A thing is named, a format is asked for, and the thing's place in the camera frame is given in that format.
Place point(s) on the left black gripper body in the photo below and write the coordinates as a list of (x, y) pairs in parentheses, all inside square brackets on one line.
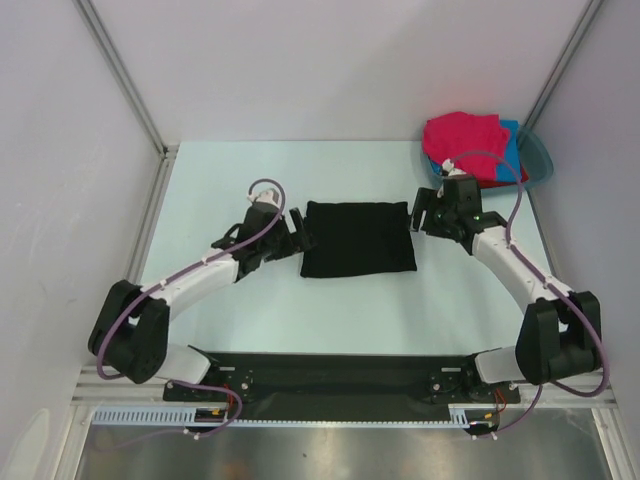
[(281, 244)]

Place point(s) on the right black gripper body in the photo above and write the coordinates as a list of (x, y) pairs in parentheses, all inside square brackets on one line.
[(439, 224)]

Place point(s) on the black t shirt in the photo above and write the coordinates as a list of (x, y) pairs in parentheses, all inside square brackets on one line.
[(357, 239)]

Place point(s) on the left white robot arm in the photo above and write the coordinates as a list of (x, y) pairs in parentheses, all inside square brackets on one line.
[(131, 335)]

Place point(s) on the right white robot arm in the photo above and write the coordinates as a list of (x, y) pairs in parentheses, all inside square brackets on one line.
[(560, 335)]

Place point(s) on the blue t shirt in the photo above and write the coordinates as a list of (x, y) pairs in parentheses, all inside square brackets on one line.
[(480, 145)]

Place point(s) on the pink t shirt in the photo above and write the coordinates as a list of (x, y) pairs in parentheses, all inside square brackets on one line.
[(474, 143)]

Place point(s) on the teal plastic basket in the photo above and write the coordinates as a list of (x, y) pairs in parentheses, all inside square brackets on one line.
[(524, 151)]

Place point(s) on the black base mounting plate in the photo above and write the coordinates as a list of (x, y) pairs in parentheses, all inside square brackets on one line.
[(345, 388)]

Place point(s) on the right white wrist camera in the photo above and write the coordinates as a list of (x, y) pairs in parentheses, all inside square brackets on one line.
[(449, 169)]

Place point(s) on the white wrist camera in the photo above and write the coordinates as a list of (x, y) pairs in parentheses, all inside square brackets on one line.
[(449, 169), (270, 196)]

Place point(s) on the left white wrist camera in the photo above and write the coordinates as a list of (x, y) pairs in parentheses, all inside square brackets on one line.
[(270, 196)]

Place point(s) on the left white cable duct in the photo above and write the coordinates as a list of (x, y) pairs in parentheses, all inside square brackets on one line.
[(159, 416)]

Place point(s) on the white cable duct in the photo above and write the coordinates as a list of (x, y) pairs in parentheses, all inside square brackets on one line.
[(159, 416), (476, 419)]

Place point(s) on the right white cable duct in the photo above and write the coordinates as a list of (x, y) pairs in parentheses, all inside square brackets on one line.
[(476, 419)]

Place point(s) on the right aluminium frame post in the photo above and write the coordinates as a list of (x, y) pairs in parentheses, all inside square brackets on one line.
[(585, 22)]

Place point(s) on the aluminium frame post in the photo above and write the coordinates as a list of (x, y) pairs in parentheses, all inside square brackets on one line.
[(585, 22), (116, 65)]

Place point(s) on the left aluminium frame post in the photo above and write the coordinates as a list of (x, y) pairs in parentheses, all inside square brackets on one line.
[(116, 65)]

